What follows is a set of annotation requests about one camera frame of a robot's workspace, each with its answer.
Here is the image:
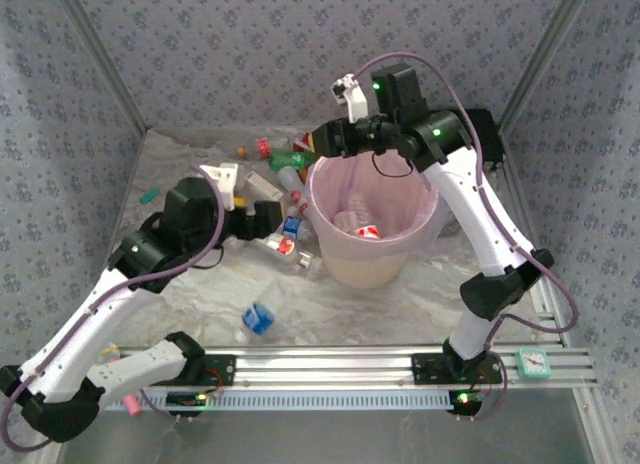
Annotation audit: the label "green plastic bottle yellow cap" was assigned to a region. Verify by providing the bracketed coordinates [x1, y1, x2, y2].
[268, 150, 319, 171]

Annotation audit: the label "small bottle blue label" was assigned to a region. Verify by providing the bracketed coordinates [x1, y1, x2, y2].
[282, 206, 314, 243]

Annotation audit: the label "black case metal latches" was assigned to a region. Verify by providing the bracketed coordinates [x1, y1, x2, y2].
[462, 107, 507, 173]

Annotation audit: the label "aluminium frame bar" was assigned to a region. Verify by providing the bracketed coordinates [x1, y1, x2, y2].
[499, 127, 572, 346]

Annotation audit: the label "red label bottle yellow cap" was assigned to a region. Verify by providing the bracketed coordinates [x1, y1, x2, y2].
[237, 136, 281, 159]

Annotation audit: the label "beige plastic waste bin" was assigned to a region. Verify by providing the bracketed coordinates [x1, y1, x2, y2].
[305, 153, 444, 290]

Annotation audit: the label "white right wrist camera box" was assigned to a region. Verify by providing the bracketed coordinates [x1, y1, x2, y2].
[329, 73, 371, 125]

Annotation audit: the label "pink plastic bin liner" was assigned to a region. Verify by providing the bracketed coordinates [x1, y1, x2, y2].
[305, 153, 444, 263]

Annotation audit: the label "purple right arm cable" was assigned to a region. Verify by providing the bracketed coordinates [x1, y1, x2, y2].
[352, 51, 581, 420]

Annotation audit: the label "thin black cable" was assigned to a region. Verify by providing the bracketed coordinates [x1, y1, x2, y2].
[192, 243, 226, 271]
[372, 151, 416, 180]

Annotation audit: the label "white rectangular carton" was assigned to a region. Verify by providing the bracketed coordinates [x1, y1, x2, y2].
[243, 170, 286, 205]

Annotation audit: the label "white slotted cable duct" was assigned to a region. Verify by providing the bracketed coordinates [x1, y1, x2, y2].
[104, 389, 451, 411]

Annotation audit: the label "mint square clock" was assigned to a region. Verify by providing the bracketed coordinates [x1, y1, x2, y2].
[514, 347, 553, 379]

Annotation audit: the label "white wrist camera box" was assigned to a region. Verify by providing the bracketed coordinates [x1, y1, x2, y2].
[329, 73, 371, 125]
[198, 162, 240, 209]

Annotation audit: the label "clear bottle red label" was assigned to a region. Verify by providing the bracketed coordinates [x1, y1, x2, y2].
[252, 233, 324, 275]
[334, 211, 384, 240]

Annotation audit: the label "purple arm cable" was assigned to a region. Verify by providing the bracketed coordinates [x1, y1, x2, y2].
[0, 163, 226, 455]
[352, 51, 581, 420]

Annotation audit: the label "aluminium mounting rail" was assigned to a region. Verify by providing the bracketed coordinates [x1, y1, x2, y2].
[104, 343, 599, 390]

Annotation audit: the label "square clear bottle blue label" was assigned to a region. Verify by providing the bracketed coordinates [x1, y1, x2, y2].
[240, 301, 276, 336]

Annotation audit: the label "small circuit board green light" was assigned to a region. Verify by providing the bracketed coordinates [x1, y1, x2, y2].
[447, 389, 484, 416]
[166, 391, 209, 410]

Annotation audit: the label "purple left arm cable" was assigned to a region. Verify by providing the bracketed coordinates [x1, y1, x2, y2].
[0, 163, 226, 455]

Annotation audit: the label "white bottle red label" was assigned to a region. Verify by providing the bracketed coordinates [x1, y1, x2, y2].
[277, 166, 314, 220]

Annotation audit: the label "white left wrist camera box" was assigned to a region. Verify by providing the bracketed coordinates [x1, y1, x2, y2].
[198, 162, 240, 209]

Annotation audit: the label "ribbed clear plastic bottle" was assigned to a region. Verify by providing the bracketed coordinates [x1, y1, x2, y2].
[344, 193, 381, 220]

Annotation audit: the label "aluminium frame post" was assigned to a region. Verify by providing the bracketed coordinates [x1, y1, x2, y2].
[499, 0, 596, 130]
[49, 0, 150, 133]

